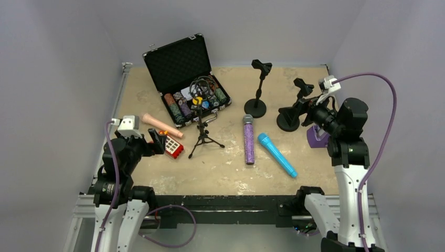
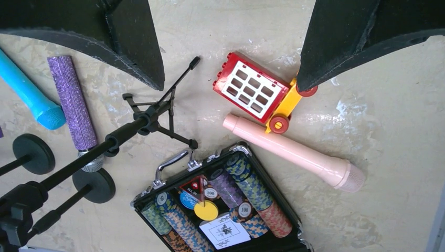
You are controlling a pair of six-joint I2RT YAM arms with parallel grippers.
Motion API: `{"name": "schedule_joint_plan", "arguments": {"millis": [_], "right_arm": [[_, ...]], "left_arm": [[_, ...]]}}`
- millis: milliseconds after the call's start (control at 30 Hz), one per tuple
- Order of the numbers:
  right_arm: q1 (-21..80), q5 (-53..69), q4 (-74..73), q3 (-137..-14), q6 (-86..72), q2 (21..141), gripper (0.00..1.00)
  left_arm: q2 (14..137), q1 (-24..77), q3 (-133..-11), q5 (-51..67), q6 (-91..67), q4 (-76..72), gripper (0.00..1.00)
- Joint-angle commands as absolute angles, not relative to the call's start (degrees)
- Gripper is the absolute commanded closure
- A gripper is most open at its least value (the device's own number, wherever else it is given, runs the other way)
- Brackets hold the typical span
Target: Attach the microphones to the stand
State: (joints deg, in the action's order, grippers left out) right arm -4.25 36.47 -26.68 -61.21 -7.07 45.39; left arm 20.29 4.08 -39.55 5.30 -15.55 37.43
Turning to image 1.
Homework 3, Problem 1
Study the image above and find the blue toy microphone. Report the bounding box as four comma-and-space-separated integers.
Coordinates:
258, 133, 298, 178

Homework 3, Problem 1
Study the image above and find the black round-base mic stand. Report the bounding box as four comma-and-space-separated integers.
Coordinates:
244, 59, 272, 119

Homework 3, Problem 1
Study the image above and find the purple glitter microphone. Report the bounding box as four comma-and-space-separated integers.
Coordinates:
242, 114, 255, 165

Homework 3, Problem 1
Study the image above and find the black tripod shock-mount stand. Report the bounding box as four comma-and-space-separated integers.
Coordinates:
188, 76, 225, 159

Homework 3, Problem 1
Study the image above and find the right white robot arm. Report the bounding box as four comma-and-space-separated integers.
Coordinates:
279, 98, 383, 251

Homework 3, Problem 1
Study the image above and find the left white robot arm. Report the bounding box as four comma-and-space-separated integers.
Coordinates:
91, 129, 166, 251

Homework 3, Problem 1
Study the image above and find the red toy block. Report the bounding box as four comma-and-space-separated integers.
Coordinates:
165, 135, 184, 159

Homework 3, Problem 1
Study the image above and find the pink plastic cylinder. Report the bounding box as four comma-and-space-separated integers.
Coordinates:
142, 113, 184, 139

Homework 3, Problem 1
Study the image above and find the purple metronome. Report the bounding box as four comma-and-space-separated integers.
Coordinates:
306, 125, 330, 149

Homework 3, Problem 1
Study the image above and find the white card deck box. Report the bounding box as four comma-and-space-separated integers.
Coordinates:
181, 87, 193, 100

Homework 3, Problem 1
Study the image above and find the yellow poker chip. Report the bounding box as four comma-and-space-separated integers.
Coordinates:
192, 97, 203, 106

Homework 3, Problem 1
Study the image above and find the black poker chip case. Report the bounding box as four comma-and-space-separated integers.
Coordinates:
142, 33, 232, 129

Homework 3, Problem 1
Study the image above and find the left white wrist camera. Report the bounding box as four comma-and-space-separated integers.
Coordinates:
111, 115, 143, 139

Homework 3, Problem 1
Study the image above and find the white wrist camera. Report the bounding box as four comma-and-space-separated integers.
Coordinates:
111, 115, 143, 139
316, 75, 341, 105

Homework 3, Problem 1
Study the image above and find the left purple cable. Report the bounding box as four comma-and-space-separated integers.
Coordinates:
93, 120, 121, 252

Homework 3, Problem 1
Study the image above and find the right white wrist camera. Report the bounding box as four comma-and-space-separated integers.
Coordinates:
316, 75, 341, 105

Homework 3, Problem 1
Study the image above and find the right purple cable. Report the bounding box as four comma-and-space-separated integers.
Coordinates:
333, 72, 398, 252

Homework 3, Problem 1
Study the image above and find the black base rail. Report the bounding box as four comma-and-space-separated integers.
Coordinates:
143, 195, 315, 229

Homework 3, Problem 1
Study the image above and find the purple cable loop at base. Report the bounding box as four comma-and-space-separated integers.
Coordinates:
138, 204, 197, 249

